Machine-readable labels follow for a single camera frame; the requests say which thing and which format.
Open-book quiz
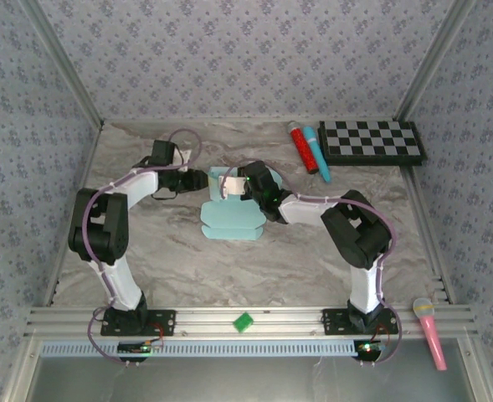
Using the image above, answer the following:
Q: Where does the light blue paper box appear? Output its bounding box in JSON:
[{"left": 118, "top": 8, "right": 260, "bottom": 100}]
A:
[{"left": 199, "top": 166, "right": 287, "bottom": 242}]

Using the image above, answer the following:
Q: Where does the black and white checkerboard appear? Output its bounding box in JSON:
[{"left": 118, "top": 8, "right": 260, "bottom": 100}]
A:
[{"left": 316, "top": 120, "right": 428, "bottom": 168}]

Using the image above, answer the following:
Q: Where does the green block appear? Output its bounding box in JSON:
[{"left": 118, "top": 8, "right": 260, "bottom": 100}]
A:
[{"left": 232, "top": 312, "right": 255, "bottom": 335}]

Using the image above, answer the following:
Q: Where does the pink toy microphone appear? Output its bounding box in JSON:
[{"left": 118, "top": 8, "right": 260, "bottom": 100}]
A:
[{"left": 412, "top": 297, "right": 449, "bottom": 372}]

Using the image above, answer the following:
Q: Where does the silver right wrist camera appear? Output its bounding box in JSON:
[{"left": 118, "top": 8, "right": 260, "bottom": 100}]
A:
[{"left": 218, "top": 173, "right": 248, "bottom": 198}]

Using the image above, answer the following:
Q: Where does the aluminium side rail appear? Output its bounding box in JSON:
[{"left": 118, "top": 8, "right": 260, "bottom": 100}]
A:
[
  {"left": 43, "top": 121, "right": 105, "bottom": 307},
  {"left": 398, "top": 166, "right": 457, "bottom": 305}
]

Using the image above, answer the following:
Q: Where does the aluminium mounting rail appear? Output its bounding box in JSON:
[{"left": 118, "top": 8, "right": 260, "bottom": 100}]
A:
[{"left": 23, "top": 305, "right": 480, "bottom": 338}]

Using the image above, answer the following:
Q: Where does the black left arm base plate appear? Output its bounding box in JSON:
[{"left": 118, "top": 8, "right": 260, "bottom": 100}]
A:
[{"left": 100, "top": 308, "right": 177, "bottom": 337}]

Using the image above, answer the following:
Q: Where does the thin red wire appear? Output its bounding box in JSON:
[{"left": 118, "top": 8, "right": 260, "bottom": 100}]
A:
[
  {"left": 149, "top": 322, "right": 166, "bottom": 348},
  {"left": 373, "top": 324, "right": 399, "bottom": 348}
]

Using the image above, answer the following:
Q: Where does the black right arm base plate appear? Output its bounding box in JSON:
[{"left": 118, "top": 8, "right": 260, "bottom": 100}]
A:
[{"left": 321, "top": 308, "right": 399, "bottom": 336}]

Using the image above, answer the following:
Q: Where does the slotted grey cable duct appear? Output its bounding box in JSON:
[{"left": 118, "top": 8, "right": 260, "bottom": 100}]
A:
[{"left": 39, "top": 338, "right": 356, "bottom": 358}]

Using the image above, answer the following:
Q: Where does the aluminium frame post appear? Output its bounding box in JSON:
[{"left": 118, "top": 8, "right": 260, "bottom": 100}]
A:
[
  {"left": 19, "top": 0, "right": 105, "bottom": 126},
  {"left": 396, "top": 0, "right": 477, "bottom": 121}
]

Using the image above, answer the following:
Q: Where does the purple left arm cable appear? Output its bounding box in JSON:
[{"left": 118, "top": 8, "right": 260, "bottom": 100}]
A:
[{"left": 85, "top": 127, "right": 203, "bottom": 366}]

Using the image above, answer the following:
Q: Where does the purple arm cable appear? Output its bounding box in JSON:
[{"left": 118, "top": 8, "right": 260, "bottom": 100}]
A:
[
  {"left": 85, "top": 127, "right": 203, "bottom": 366},
  {"left": 223, "top": 160, "right": 404, "bottom": 366}
]

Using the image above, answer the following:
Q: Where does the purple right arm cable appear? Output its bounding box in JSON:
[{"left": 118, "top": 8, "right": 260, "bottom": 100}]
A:
[{"left": 223, "top": 160, "right": 404, "bottom": 366}]

